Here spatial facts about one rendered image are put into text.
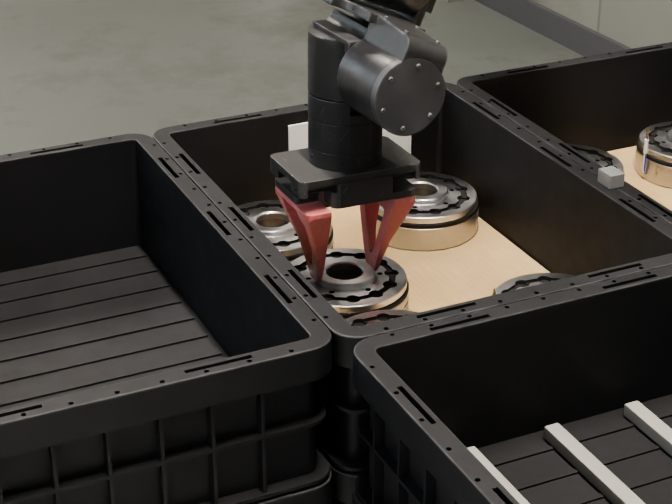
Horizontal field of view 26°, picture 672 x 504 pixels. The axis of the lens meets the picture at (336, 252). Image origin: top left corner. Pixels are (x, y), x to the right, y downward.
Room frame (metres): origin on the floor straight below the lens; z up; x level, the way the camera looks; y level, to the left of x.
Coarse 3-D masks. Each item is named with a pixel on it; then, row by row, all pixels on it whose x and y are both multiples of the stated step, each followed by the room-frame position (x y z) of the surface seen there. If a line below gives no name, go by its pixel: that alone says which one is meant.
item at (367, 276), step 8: (328, 264) 1.04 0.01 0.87; (336, 264) 1.04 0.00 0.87; (344, 264) 1.05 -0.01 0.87; (352, 264) 1.04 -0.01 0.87; (360, 264) 1.04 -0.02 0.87; (368, 264) 1.04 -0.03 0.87; (328, 272) 1.04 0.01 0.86; (360, 272) 1.04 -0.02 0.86; (368, 272) 1.03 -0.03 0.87; (328, 280) 1.01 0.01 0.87; (336, 280) 1.01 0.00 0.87; (344, 280) 1.02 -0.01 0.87; (352, 280) 1.02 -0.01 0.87; (360, 280) 1.02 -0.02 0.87; (368, 280) 1.02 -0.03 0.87; (336, 288) 1.01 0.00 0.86; (344, 288) 1.01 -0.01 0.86; (352, 288) 1.01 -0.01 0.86; (360, 288) 1.01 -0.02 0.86
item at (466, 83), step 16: (640, 48) 1.39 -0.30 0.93; (656, 48) 1.39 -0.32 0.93; (544, 64) 1.34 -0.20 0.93; (560, 64) 1.34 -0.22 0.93; (576, 64) 1.34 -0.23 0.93; (592, 64) 1.35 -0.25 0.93; (464, 80) 1.30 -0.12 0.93; (480, 80) 1.30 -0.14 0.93; (496, 80) 1.31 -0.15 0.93; (480, 96) 1.26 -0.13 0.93; (512, 112) 1.22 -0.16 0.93; (528, 128) 1.18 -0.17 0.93; (560, 144) 1.15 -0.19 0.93; (576, 160) 1.11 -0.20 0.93; (592, 160) 1.11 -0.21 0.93; (624, 192) 1.05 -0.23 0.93; (640, 192) 1.04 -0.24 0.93; (656, 208) 1.02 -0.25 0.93
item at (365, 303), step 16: (304, 256) 1.07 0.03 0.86; (336, 256) 1.07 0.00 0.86; (352, 256) 1.07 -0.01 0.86; (384, 256) 1.07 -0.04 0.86; (304, 272) 1.04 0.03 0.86; (384, 272) 1.04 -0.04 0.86; (400, 272) 1.04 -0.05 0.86; (320, 288) 1.01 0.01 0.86; (368, 288) 1.01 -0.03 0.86; (384, 288) 1.02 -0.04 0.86; (400, 288) 1.01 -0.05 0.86; (336, 304) 0.98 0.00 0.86; (352, 304) 0.98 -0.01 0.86; (368, 304) 0.99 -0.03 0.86; (384, 304) 0.99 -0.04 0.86
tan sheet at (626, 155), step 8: (608, 152) 1.36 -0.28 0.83; (616, 152) 1.36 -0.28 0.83; (624, 152) 1.36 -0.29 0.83; (632, 152) 1.36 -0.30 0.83; (624, 160) 1.34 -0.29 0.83; (632, 160) 1.34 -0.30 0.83; (624, 168) 1.32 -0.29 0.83; (632, 168) 1.32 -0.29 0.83; (632, 176) 1.30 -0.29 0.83; (640, 176) 1.30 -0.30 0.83; (632, 184) 1.28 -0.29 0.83; (640, 184) 1.28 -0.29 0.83; (648, 184) 1.28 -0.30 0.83; (648, 192) 1.26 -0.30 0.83; (656, 192) 1.26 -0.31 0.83; (664, 192) 1.26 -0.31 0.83; (656, 200) 1.24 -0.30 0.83; (664, 200) 1.24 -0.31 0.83
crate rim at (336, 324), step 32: (448, 96) 1.27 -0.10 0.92; (192, 128) 1.18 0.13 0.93; (224, 128) 1.19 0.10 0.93; (512, 128) 1.18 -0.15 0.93; (192, 160) 1.11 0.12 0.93; (544, 160) 1.12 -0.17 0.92; (608, 192) 1.04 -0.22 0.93; (640, 224) 1.00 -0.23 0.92; (544, 288) 0.89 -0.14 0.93; (320, 320) 0.84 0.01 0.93; (416, 320) 0.84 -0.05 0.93; (352, 352) 0.82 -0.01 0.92
